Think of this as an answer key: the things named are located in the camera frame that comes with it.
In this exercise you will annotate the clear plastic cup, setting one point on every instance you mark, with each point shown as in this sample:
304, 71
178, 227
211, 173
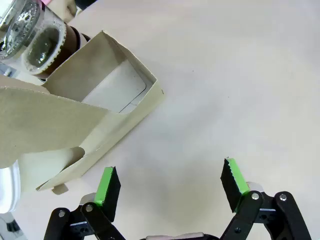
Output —
17, 27

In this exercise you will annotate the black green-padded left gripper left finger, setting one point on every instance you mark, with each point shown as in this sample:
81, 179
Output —
110, 190

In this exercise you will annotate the beige cardboard drink carrier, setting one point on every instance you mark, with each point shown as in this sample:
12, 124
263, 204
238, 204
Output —
62, 117

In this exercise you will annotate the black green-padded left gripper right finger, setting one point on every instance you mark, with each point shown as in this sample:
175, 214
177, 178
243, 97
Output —
232, 185

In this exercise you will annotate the person's hand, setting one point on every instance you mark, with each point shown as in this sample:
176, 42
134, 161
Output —
68, 12

